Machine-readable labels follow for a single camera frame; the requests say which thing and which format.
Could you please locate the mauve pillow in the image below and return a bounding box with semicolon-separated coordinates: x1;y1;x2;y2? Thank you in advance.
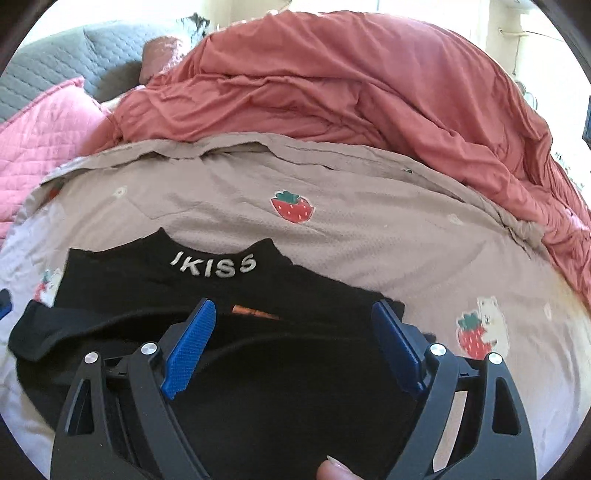
141;36;195;86

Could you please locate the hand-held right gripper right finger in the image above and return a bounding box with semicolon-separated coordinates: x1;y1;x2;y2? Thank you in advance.
372;300;539;480

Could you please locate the grey quilted headboard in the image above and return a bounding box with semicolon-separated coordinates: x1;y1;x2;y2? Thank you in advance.
0;23;199;123

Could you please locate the salmon duvet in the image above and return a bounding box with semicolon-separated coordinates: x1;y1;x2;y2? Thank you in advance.
99;9;591;298

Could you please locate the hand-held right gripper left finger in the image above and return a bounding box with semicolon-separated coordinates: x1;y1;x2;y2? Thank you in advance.
51;298;218;480

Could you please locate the black sweater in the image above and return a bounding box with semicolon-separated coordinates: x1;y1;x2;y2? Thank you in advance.
8;227;435;480

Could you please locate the person's right hand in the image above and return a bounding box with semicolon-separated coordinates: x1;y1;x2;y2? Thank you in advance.
316;442;366;480

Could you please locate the pink quilted pillow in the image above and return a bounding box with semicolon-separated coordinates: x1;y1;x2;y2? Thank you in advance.
0;76;112;250

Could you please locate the printed bed sheet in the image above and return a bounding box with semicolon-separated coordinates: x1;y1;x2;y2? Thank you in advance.
0;131;591;480

